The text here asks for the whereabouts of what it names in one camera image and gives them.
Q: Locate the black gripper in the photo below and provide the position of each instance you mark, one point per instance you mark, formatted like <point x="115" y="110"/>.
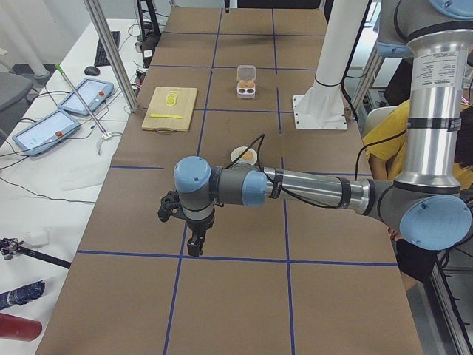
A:
<point x="199" y="223"/>

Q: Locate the brown egg from bowl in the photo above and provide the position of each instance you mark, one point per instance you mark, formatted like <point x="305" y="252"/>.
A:
<point x="249" y="157"/>

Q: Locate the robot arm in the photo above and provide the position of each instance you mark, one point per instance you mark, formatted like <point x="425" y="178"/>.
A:
<point x="248" y="63"/>

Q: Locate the clear plastic egg box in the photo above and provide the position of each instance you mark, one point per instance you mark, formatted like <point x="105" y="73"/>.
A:
<point x="246" y="81"/>

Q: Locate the white bowl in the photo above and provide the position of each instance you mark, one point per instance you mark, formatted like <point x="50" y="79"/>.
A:
<point x="243" y="154"/>

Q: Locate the yellow plastic knife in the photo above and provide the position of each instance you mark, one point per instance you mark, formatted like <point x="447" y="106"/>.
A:
<point x="168" y="116"/>

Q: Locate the wooden cutting board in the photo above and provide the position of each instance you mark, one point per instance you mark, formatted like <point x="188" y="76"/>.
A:
<point x="186" y="99"/>

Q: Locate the metal rod with green tip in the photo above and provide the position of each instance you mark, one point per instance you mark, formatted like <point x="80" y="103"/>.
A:
<point x="105" y="135"/>

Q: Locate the white plastic piece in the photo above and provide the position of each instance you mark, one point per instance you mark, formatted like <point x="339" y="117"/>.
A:
<point x="38" y="239"/>

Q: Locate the folded blue umbrella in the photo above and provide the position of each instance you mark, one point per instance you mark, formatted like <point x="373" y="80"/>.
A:
<point x="22" y="295"/>

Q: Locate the far teach pendant tablet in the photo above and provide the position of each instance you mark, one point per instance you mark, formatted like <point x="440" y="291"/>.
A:
<point x="93" y="91"/>

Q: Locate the teach pendant tablet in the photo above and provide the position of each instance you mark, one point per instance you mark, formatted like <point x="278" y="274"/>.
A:
<point x="44" y="134"/>
<point x="93" y="91"/>

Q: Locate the black tripod stick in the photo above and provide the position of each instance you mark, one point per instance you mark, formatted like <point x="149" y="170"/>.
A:
<point x="10" y="247"/>

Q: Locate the near teach pendant tablet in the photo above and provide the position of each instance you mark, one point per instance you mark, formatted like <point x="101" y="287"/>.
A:
<point x="44" y="134"/>

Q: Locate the red cylinder bottle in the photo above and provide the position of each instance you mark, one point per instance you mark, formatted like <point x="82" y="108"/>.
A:
<point x="19" y="328"/>

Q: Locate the black computer mouse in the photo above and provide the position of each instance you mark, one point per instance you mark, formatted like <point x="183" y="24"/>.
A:
<point x="92" y="71"/>

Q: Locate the person in yellow shirt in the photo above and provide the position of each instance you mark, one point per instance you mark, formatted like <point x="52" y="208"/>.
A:
<point x="386" y="150"/>

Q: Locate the grey office chair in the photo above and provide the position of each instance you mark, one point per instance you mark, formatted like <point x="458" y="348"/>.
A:
<point x="14" y="96"/>

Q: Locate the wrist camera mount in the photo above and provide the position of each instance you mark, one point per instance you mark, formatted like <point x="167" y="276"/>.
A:
<point x="169" y="207"/>

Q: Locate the white camera pillar with base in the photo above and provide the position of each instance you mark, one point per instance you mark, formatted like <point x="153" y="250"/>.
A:
<point x="322" y="106"/>

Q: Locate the aluminium frame post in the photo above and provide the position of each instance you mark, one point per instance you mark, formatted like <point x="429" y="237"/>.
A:
<point x="104" y="33"/>

